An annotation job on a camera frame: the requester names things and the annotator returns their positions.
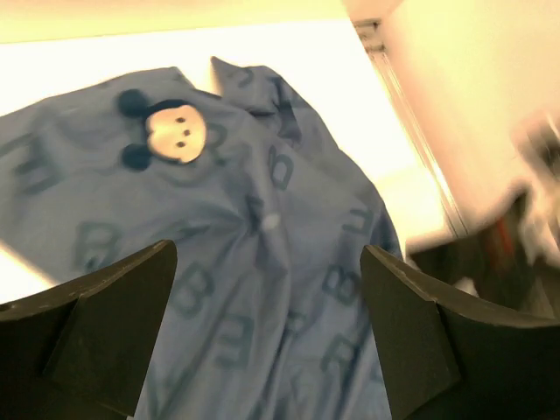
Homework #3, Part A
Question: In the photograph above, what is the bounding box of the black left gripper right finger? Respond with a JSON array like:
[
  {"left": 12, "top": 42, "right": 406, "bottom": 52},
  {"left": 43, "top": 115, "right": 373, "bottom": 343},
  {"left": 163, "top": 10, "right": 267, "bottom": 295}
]
[{"left": 360, "top": 246, "right": 559, "bottom": 419}]

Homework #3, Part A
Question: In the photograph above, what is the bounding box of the blue cartoon print pillowcase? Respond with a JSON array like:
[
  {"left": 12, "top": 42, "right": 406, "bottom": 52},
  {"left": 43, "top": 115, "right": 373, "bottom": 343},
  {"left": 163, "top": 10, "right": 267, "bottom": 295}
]
[{"left": 1, "top": 59, "right": 400, "bottom": 419}]

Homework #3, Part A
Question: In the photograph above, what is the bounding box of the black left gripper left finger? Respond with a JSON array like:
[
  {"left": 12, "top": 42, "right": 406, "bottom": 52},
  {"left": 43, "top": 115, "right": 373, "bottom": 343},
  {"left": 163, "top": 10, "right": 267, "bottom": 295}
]
[{"left": 1, "top": 240, "right": 177, "bottom": 420}]

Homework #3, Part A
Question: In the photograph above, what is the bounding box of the aluminium table rail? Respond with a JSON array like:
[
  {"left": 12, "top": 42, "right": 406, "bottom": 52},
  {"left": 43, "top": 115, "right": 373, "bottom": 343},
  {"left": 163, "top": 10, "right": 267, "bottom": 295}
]
[{"left": 352, "top": 19, "right": 467, "bottom": 235}]

